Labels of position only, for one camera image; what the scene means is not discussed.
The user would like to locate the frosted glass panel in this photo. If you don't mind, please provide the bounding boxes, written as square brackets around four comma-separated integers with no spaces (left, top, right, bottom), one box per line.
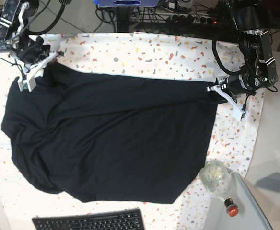
[232,172,272,230]

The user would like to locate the black power strip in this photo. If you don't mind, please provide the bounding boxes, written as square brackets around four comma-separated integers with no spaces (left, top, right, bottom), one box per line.
[167,14,221,27]

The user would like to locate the black computer keyboard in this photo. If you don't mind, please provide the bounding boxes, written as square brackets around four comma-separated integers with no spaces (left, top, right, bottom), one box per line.
[32,209,145,230]

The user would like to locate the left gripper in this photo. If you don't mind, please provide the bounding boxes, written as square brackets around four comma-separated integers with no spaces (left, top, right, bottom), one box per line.
[206,74,257,121]

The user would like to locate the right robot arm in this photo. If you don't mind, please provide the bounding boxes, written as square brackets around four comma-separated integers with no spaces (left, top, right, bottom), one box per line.
[0,0,71,92]

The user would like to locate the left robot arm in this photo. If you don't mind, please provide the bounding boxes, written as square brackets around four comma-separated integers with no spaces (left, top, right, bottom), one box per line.
[207,0,278,121]

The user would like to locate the black t-shirt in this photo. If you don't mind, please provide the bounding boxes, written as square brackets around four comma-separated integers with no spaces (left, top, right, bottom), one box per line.
[1,63,217,204]

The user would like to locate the clear plastic bottle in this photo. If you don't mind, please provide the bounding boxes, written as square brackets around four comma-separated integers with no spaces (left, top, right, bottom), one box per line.
[199,160,239,217]

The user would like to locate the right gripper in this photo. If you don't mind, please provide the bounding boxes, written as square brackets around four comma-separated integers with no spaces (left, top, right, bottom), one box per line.
[9,33,78,92]

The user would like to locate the terrazzo patterned tablecloth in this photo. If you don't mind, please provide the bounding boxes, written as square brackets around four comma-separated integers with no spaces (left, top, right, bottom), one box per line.
[0,33,264,230]

